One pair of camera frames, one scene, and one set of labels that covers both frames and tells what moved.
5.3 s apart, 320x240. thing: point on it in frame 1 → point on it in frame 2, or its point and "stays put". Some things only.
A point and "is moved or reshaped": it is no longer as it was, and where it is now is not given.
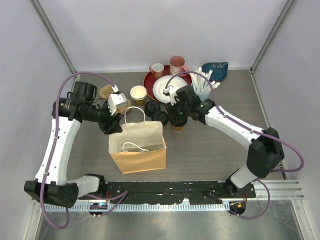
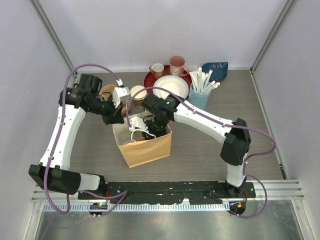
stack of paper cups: x=138 y=93 stays put
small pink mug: x=157 y=69 stays put
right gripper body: x=178 y=110 → x=157 y=127
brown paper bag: x=140 y=147 is moved or reshaped
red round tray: x=149 y=81 stays put
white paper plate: x=160 y=83 stays put
